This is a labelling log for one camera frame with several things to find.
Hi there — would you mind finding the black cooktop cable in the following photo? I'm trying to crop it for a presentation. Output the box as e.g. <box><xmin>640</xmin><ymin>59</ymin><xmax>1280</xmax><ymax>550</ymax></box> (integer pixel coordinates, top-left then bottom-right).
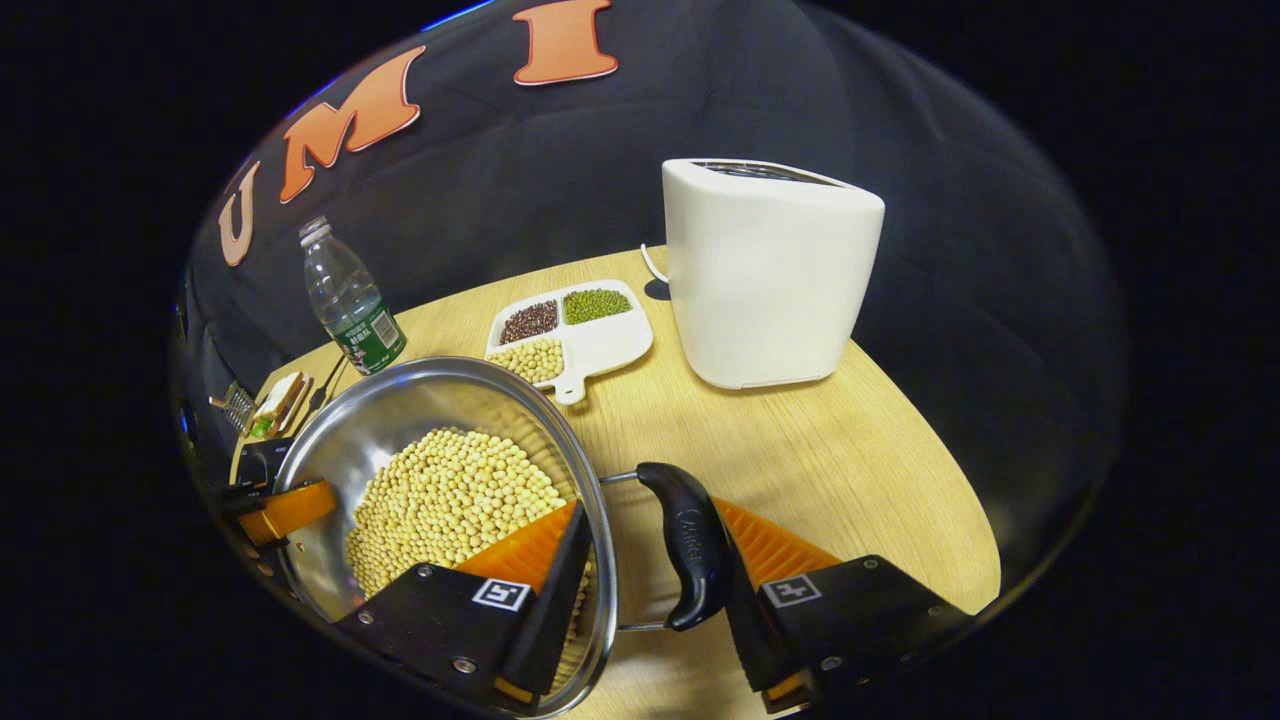
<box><xmin>308</xmin><ymin>355</ymin><xmax>351</xmax><ymax>416</ymax></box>

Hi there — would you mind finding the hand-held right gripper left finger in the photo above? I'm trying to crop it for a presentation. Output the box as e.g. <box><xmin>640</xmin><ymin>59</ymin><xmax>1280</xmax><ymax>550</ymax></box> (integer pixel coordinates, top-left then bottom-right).
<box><xmin>335</xmin><ymin>500</ymin><xmax>596</xmax><ymax>713</ymax></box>

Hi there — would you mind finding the steel pot with black handles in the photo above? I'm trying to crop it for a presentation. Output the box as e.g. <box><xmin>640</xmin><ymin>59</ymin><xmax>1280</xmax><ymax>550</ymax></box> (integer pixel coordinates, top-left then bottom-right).
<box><xmin>268</xmin><ymin>356</ymin><xmax>736</xmax><ymax>719</ymax></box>

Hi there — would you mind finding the sandwich with lettuce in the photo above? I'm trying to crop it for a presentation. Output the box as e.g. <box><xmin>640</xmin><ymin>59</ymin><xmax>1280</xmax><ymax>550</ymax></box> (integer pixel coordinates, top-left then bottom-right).
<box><xmin>247</xmin><ymin>371</ymin><xmax>313</xmax><ymax>441</ymax></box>

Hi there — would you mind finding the black backdrop cloth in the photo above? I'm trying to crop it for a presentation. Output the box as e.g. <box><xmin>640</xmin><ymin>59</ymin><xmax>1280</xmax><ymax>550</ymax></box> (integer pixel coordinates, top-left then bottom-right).
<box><xmin>170</xmin><ymin>0</ymin><xmax>1126</xmax><ymax>601</ymax></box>

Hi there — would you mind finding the pile of soybeans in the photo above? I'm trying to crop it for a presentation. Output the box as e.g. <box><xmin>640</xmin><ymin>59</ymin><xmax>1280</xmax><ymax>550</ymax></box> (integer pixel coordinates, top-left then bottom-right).
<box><xmin>345</xmin><ymin>427</ymin><xmax>591</xmax><ymax>691</ymax></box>

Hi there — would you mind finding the small clear glass holder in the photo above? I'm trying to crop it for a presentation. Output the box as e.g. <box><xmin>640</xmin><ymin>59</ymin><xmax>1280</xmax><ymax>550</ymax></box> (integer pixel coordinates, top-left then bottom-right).
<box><xmin>208</xmin><ymin>380</ymin><xmax>256</xmax><ymax>433</ymax></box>

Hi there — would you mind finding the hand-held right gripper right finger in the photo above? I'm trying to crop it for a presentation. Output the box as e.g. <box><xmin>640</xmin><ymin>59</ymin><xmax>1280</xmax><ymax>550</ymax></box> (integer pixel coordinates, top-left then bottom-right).
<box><xmin>715</xmin><ymin>497</ymin><xmax>976</xmax><ymax>713</ymax></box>

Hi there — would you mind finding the white divided tray of beans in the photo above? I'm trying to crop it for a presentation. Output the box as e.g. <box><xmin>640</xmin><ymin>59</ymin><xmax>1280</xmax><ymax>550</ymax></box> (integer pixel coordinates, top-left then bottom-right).
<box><xmin>485</xmin><ymin>279</ymin><xmax>655</xmax><ymax>406</ymax></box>

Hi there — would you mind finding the black induction cooktop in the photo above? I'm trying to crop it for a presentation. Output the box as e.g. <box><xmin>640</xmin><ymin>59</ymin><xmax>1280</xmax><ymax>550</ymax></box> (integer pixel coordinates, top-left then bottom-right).
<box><xmin>232</xmin><ymin>437</ymin><xmax>297</xmax><ymax>488</ymax></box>

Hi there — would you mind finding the clear plastic water bottle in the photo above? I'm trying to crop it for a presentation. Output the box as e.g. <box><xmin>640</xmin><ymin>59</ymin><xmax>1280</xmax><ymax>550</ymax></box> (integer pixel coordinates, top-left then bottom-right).
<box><xmin>299</xmin><ymin>216</ymin><xmax>408</xmax><ymax>377</ymax></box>

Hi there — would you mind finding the white toaster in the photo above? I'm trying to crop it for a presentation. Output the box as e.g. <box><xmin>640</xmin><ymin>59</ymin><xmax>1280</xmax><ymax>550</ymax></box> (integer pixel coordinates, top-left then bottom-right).
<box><xmin>662</xmin><ymin>158</ymin><xmax>887</xmax><ymax>391</ymax></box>

